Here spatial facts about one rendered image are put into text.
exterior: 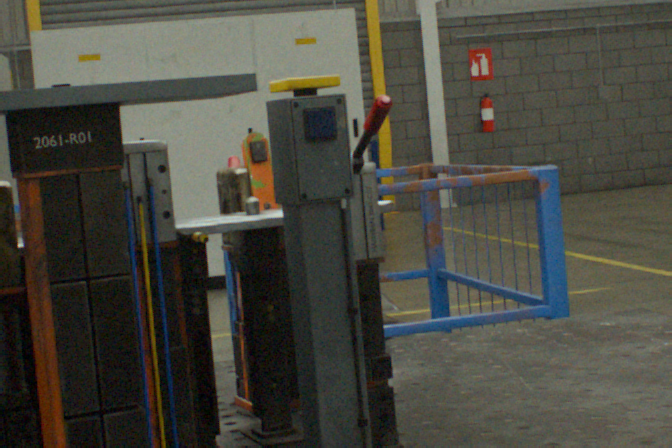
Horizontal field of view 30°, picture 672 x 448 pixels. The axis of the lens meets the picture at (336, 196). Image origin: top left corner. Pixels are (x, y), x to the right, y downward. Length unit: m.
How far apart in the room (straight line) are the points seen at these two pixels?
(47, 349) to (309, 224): 0.30
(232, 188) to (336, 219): 0.52
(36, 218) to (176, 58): 8.19
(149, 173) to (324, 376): 0.30
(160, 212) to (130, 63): 7.97
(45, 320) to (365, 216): 0.45
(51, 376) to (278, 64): 8.31
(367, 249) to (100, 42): 7.93
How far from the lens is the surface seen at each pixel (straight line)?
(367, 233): 1.52
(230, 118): 9.43
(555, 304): 3.56
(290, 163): 1.32
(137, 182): 1.43
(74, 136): 1.25
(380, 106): 1.41
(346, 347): 1.35
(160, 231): 1.43
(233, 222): 1.58
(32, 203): 1.25
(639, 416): 1.70
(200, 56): 9.43
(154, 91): 1.24
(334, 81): 1.34
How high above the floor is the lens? 1.10
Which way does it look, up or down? 3 degrees down
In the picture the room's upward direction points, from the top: 5 degrees counter-clockwise
